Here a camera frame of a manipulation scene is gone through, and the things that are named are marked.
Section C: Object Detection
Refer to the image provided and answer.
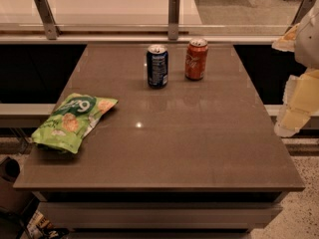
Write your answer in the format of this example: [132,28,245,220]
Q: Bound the middle metal railing bracket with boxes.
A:
[167,0,180,40]

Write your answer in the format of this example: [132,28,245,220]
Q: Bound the right metal railing bracket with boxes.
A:
[287,0,319,34]

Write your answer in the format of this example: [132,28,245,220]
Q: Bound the green rice chip bag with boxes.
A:
[32,93,118,154]

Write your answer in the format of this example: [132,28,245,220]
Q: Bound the left metal railing bracket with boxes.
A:
[34,0,60,40]

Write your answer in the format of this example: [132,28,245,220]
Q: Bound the dark bin on floor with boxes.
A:
[0,157,33,213]

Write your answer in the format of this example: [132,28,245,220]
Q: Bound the orange coke can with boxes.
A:
[185,38,208,81]

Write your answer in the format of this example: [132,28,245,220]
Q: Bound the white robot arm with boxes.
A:
[272,5,319,137]

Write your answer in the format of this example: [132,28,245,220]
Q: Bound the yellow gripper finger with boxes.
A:
[274,68,319,137]
[272,24,299,52]

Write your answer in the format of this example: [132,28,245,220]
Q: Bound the blue soda can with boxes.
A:
[147,45,168,89]

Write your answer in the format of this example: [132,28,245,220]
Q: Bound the snack packages on floor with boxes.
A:
[27,210,70,239]

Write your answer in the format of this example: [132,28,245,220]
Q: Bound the metal railing bracket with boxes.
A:
[167,0,180,40]
[34,0,60,40]
[287,0,319,34]

